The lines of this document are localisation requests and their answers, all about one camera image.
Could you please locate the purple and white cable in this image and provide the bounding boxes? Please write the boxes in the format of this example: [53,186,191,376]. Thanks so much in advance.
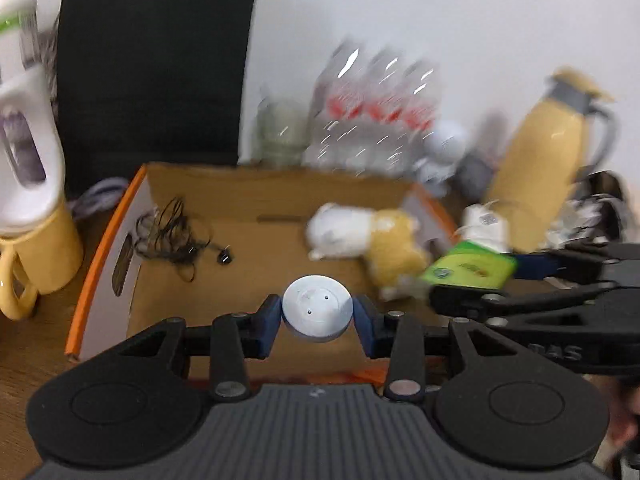
[67,177,134,219]

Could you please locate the clear glass jar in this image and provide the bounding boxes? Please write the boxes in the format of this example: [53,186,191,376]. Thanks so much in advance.
[255,97,312,167]

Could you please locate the white and yellow plush toy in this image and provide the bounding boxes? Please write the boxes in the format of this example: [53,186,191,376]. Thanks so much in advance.
[306,202,434,302]

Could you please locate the red label water bottle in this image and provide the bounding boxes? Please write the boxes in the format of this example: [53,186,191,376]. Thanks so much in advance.
[360,50,407,177]
[400,60,442,177]
[309,40,367,171]

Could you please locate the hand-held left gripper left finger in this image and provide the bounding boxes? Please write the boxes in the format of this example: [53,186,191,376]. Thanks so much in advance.
[119,294,284,402]

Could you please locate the black and white cable bundle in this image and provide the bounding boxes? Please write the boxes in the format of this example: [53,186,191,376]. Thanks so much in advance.
[547,170,640,250]

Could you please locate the yellow thermos jug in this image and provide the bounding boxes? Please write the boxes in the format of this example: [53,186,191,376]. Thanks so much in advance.
[484,67,621,254]

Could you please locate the small grey object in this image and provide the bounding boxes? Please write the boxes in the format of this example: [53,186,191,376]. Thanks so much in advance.
[457,115,507,202]

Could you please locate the yellow mug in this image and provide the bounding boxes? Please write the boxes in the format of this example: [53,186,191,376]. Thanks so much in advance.
[0,200,84,321]

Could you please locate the black earphones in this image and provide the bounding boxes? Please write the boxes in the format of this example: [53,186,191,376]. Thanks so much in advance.
[134,197,234,282]

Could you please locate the orange-edged cardboard box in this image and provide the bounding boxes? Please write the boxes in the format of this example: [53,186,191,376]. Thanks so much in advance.
[65,162,462,387]

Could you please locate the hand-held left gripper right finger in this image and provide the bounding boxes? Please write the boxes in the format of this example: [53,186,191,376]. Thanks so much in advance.
[353,294,522,402]

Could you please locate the white plastic jug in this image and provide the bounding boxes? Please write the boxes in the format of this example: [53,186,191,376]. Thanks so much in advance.
[0,0,67,239]

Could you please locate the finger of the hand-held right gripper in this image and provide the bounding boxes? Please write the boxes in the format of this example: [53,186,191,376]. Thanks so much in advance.
[512,242,640,281]
[430,282,619,326]

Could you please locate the white round lid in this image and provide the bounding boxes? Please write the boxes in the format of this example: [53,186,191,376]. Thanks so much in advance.
[281,274,354,344]

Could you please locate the white charger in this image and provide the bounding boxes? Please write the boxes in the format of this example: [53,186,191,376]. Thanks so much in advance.
[460,202,512,254]

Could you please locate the green packet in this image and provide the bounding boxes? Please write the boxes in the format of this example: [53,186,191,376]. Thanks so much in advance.
[417,240,519,292]

